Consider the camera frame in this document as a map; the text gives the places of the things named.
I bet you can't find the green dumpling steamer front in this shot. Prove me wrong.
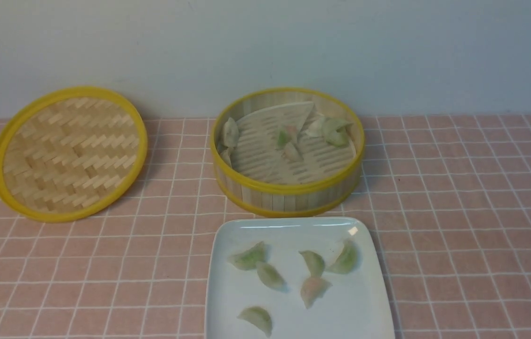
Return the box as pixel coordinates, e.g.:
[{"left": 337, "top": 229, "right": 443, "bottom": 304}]
[{"left": 299, "top": 250, "right": 326, "bottom": 277}]

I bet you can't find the green dumpling plate front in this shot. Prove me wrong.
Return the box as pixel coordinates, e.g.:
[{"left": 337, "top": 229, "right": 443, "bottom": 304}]
[{"left": 237, "top": 306, "right": 274, "bottom": 338}]

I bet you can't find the green dumpling plate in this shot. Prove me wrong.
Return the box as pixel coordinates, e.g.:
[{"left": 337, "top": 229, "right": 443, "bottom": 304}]
[
  {"left": 237, "top": 306, "right": 274, "bottom": 338},
  {"left": 324, "top": 239, "right": 360, "bottom": 274},
  {"left": 256, "top": 261, "right": 286, "bottom": 291}
]

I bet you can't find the green dumpling plate centre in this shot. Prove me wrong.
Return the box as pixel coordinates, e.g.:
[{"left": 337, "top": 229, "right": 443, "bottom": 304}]
[{"left": 256, "top": 261, "right": 286, "bottom": 291}]

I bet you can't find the white square plate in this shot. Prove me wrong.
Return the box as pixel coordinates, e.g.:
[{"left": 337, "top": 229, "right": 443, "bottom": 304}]
[{"left": 204, "top": 217, "right": 395, "bottom": 339}]

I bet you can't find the pink dumpling on plate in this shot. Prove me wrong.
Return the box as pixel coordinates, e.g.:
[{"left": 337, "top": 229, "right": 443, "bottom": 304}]
[{"left": 300, "top": 275, "right": 332, "bottom": 309}]

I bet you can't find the green dumpling plate right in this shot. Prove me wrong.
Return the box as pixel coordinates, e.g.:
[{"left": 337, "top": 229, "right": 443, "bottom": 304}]
[{"left": 324, "top": 239, "right": 360, "bottom": 274}]

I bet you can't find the bamboo steamer lid yellow rim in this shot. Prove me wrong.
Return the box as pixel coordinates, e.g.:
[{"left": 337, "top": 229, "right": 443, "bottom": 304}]
[{"left": 0, "top": 87, "right": 148, "bottom": 223}]

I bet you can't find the pale dumpling steamer left edge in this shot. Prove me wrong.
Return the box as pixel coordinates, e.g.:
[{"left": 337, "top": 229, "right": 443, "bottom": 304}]
[{"left": 219, "top": 147, "right": 234, "bottom": 168}]

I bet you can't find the pale dumpling steamer left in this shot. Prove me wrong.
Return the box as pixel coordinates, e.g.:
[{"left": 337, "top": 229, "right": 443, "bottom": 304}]
[{"left": 221, "top": 117, "right": 240, "bottom": 148}]

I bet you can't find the pale dumpling steamer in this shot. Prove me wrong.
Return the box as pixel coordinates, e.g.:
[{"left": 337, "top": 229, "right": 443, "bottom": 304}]
[
  {"left": 221, "top": 117, "right": 240, "bottom": 148},
  {"left": 303, "top": 116, "right": 327, "bottom": 138}
]

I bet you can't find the white perforated steamer liner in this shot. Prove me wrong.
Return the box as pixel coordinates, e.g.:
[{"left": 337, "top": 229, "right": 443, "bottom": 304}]
[{"left": 231, "top": 101, "right": 356, "bottom": 185}]

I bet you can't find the bamboo steamer basket yellow rim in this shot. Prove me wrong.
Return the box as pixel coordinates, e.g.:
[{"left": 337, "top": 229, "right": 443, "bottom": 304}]
[{"left": 209, "top": 87, "right": 365, "bottom": 218}]

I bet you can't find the pink dumpling steamer centre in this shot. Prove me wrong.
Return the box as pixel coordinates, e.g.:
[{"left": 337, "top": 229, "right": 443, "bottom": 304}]
[{"left": 282, "top": 142, "right": 304, "bottom": 162}]

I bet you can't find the pale dumpling steamer back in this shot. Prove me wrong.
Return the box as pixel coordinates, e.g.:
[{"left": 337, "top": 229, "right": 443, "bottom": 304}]
[{"left": 303, "top": 116, "right": 327, "bottom": 138}]

